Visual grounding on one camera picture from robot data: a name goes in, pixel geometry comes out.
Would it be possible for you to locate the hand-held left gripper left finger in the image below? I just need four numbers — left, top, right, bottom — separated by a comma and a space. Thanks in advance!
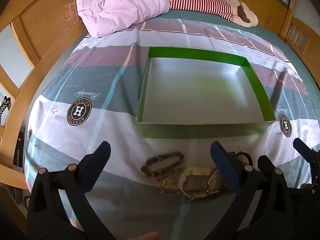
27, 141, 118, 240

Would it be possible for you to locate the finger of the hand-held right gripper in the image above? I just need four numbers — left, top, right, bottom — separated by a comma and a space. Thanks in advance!
257, 155, 275, 172
293, 137, 320, 167

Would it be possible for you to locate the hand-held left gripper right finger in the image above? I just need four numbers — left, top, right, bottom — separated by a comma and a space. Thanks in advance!
210, 141, 293, 240

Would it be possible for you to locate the black watch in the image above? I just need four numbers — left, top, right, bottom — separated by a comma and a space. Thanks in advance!
234, 151, 254, 167

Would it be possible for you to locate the cream white watch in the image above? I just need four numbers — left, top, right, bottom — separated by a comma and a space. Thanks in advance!
178, 165, 218, 198

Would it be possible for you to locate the brown bead bracelet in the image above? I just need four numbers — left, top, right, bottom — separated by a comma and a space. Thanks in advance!
140, 151, 185, 176

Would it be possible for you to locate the green cardboard box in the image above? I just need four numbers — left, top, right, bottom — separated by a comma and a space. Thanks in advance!
136, 46, 277, 139

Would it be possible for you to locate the person's left hand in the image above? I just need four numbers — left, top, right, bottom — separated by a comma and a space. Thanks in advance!
134, 231, 163, 240

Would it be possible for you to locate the silver bangle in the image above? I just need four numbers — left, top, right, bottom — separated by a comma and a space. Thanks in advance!
206, 168, 222, 194

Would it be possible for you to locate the plaid printed bedsheet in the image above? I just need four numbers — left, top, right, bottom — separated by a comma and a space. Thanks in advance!
25, 17, 320, 240

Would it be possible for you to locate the wooden footboard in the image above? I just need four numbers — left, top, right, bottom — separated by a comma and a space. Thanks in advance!
279, 5, 320, 63

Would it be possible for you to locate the wooden headboard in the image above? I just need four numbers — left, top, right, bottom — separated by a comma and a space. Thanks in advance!
0, 0, 91, 188

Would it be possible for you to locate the pink pillow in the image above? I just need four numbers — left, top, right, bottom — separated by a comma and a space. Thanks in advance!
76, 0, 171, 38

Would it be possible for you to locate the red striped plush toy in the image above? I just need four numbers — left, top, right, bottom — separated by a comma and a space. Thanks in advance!
161, 0, 258, 28

